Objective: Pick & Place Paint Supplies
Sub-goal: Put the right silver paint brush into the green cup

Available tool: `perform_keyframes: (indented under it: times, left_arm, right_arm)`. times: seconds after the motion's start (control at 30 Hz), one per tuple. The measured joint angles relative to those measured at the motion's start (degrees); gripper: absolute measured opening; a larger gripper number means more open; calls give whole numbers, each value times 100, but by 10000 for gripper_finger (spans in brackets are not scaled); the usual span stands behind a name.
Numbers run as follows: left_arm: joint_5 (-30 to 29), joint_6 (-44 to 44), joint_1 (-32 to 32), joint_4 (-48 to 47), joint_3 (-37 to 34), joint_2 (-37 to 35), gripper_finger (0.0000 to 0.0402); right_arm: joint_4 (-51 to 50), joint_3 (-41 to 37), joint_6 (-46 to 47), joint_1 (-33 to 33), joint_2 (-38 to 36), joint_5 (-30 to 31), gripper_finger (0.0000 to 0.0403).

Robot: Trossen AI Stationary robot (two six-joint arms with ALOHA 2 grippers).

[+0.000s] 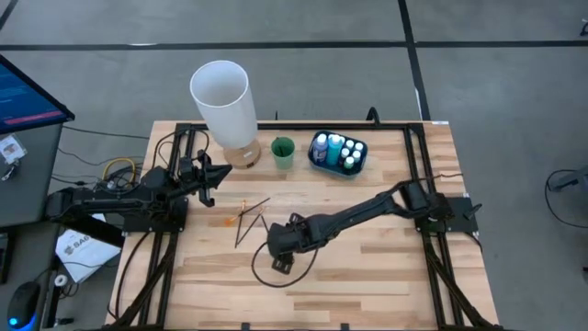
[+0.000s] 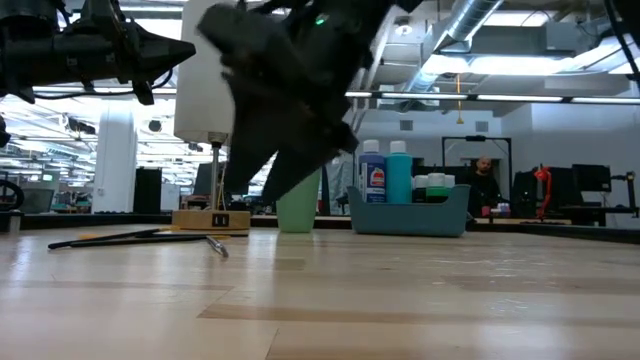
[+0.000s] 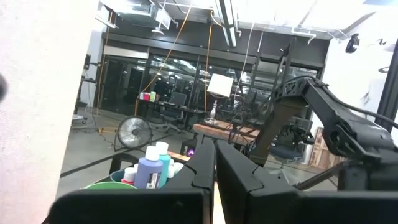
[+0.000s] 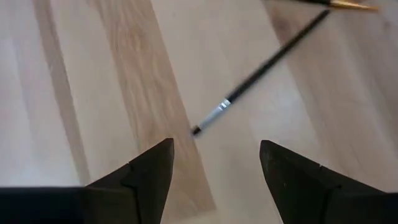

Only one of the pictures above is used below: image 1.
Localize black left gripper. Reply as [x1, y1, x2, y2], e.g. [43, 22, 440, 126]
[183, 151, 233, 209]

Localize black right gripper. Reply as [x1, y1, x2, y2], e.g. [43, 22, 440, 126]
[267, 213, 318, 276]

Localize orange fan paintbrush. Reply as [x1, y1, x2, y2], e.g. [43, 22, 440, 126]
[223, 197, 272, 227]

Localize mint green plastic cup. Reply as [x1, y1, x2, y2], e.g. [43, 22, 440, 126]
[270, 136, 296, 170]

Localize white shade wooden table lamp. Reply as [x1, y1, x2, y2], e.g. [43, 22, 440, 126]
[189, 59, 262, 170]

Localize blue-grey plastic bin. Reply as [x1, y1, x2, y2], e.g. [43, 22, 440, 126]
[307, 130, 368, 179]

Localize white printed paper sheet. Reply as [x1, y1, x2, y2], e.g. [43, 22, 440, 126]
[54, 228, 123, 284]

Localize grey desk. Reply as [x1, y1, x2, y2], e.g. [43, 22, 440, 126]
[0, 122, 64, 229]

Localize white card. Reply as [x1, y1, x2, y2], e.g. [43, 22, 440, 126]
[0, 135, 28, 166]

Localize blue screen monitor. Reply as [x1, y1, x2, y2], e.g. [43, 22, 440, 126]
[0, 53, 76, 136]

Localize black computer mouse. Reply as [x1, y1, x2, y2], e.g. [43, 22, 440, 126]
[6, 280, 43, 331]

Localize dark right arm cable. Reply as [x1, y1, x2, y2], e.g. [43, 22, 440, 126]
[250, 172, 464, 290]

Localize black aluminium table frame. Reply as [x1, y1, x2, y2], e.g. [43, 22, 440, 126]
[104, 106, 503, 331]

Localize yellow cable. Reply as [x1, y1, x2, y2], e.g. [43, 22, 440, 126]
[101, 157, 138, 183]

